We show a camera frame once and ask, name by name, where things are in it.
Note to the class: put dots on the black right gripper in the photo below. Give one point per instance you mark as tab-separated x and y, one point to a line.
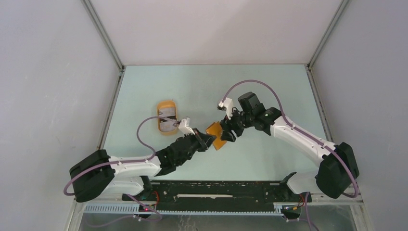
226	123

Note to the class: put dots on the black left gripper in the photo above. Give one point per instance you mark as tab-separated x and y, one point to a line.
208	138

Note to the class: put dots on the orange leather card holder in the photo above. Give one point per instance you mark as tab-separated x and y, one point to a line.
216	130

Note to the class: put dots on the beige oval plastic tray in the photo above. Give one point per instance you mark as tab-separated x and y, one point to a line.
166	103

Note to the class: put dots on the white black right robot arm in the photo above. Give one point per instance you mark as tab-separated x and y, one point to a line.
337	167

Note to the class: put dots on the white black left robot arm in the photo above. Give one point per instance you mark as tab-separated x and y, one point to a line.
100	173

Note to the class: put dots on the silver VIP card lower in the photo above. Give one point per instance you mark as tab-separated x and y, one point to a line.
167	127

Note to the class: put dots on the silver vip card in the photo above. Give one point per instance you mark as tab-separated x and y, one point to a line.
169	112
167	127

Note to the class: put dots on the silver VIP card upper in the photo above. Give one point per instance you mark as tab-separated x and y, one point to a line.
169	112

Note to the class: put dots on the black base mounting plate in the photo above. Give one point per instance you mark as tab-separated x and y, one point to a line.
219	196

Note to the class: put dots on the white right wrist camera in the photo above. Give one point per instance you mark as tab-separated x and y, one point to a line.
227	106

